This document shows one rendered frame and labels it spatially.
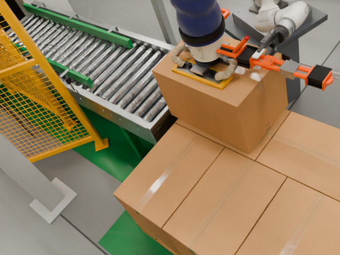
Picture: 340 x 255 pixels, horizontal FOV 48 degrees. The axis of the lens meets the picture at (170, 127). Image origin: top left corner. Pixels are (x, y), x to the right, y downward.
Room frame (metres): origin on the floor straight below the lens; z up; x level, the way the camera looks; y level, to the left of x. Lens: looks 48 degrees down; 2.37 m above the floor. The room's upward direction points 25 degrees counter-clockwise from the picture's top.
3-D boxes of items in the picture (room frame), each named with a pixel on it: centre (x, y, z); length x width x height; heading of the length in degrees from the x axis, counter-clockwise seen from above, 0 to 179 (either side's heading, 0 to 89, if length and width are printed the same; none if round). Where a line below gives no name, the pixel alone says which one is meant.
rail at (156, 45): (3.00, 0.15, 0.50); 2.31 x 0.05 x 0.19; 31
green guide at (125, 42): (3.27, 0.38, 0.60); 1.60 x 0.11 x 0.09; 31
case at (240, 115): (1.53, -0.36, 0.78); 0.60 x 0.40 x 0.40; 29
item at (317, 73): (1.02, -0.65, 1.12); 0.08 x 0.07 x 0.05; 31
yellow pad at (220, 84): (1.49, -0.27, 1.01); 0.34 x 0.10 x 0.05; 31
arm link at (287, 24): (1.40, -0.71, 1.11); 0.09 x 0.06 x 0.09; 31
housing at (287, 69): (1.14, -0.59, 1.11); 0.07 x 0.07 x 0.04; 31
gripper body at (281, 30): (1.36, -0.64, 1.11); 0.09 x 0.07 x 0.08; 121
